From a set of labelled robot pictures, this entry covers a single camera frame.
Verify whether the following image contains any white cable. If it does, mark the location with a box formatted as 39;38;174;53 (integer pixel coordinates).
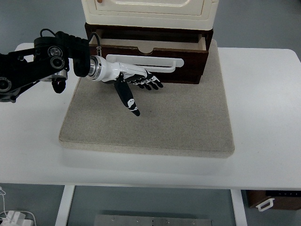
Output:
0;186;8;219

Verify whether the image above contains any cream white cabinet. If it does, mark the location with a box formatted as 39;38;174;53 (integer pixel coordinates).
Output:
82;0;219;30

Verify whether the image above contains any white table frame leg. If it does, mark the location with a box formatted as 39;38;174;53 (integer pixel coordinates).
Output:
230;189;247;226
55;185;75;226

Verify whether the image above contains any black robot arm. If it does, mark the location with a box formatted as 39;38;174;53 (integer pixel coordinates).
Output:
0;31;163;116

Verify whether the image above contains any grey metal plate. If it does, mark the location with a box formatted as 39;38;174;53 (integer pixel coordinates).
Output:
94;215;212;226

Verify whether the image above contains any beige stone slab base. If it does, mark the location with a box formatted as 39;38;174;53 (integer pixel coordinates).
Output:
59;40;235;158

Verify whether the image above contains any white power adapter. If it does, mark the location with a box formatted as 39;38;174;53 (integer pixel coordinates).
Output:
0;210;37;226

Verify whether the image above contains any dark brown wooden drawer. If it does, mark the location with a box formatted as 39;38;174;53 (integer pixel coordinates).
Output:
86;24;213;84

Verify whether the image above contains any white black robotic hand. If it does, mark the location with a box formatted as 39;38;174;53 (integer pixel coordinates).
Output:
87;56;164;116

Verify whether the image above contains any white drawer handle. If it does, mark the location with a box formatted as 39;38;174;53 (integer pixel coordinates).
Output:
105;54;184;73

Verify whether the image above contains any brown box with white handle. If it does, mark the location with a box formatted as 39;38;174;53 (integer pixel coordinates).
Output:
246;190;301;212

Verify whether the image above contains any dark brown drawer housing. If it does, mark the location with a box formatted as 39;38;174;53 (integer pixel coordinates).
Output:
85;23;214;56

